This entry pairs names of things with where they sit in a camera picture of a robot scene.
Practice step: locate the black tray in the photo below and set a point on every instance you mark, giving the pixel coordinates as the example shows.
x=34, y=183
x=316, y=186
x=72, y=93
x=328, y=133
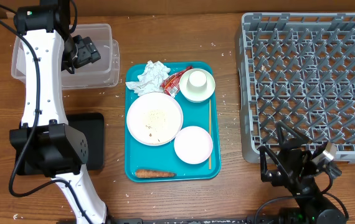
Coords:
x=95, y=140

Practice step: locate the red snack wrapper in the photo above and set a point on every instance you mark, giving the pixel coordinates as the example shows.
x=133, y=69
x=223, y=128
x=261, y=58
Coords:
x=170, y=86

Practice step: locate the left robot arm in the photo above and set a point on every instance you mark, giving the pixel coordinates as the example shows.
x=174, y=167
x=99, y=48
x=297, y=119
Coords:
x=43, y=106

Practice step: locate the pale green bowl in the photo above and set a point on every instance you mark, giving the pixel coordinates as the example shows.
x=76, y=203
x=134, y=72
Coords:
x=197, y=96

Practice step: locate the white plastic cup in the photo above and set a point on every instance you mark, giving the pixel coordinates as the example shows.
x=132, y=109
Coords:
x=197, y=80

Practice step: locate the crumpled white tissue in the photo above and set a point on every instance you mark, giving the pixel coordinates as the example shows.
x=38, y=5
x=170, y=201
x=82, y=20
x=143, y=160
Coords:
x=151, y=79

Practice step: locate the clear plastic bin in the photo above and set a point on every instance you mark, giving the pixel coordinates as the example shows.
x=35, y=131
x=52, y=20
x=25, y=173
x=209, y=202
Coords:
x=102, y=62

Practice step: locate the teal plastic serving tray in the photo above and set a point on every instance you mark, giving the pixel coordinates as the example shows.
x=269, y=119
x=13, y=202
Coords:
x=164, y=158

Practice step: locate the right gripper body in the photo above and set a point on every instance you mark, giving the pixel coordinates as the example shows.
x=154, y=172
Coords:
x=298, y=162

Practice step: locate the grey dishwasher rack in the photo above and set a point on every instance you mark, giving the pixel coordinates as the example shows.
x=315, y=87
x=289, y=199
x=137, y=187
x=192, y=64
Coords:
x=299, y=69

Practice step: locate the pink plastic bowl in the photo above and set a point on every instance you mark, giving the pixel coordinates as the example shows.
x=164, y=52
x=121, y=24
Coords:
x=193, y=145

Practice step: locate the large white plate with rice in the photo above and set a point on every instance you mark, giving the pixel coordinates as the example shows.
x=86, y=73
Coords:
x=154, y=119

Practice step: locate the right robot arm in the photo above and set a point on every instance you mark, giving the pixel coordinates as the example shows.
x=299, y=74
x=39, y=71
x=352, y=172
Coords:
x=315, y=204

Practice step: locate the orange carrot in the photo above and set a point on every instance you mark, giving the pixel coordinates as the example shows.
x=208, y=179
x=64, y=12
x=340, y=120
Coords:
x=152, y=174

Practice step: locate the wooden chopstick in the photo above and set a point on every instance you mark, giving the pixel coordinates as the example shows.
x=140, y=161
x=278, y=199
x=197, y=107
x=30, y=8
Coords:
x=210, y=134

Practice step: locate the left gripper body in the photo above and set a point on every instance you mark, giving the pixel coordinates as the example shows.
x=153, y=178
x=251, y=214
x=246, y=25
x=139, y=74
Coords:
x=86, y=53

